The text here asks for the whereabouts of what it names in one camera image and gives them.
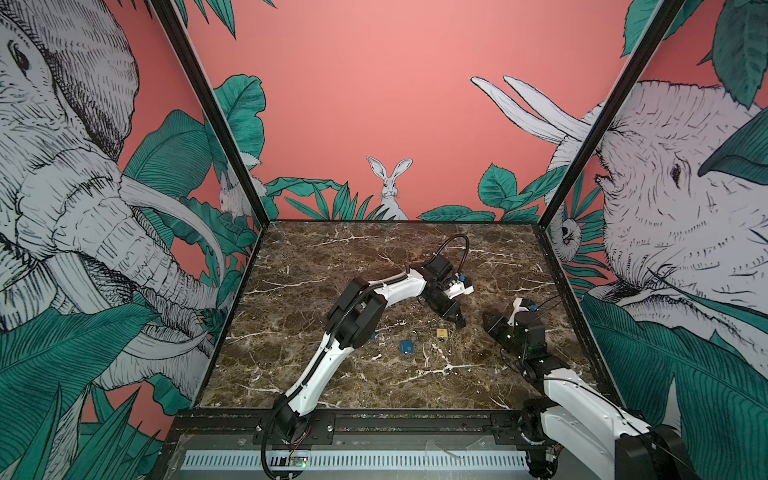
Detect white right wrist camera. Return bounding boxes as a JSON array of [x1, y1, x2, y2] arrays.
[[507, 297, 533, 326]]

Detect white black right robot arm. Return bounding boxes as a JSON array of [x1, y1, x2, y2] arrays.
[[483, 304, 699, 479]]

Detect black front mounting rail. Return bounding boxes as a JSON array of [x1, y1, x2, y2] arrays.
[[167, 408, 536, 449]]

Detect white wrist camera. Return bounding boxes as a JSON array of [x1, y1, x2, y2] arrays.
[[444, 274, 474, 299], [507, 297, 533, 326]]

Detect white slotted cable duct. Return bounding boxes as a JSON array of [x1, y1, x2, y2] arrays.
[[180, 450, 528, 472]]

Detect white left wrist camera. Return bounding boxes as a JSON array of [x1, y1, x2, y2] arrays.
[[444, 274, 474, 299]]

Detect black right corner frame post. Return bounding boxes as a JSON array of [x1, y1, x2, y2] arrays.
[[537, 0, 685, 229]]

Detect black corner frame post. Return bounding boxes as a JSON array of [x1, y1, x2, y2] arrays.
[[150, 0, 270, 230], [537, 0, 685, 229]]

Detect black left corner frame post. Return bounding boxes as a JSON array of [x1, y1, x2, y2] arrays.
[[150, 0, 270, 230]]

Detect blue padlock middle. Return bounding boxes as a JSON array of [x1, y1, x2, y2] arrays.
[[399, 340, 413, 356]]

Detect black corrugated left cable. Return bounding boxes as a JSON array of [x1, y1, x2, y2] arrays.
[[433, 232, 472, 277]]

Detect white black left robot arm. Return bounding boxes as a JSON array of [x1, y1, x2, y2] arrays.
[[273, 254, 474, 441]]

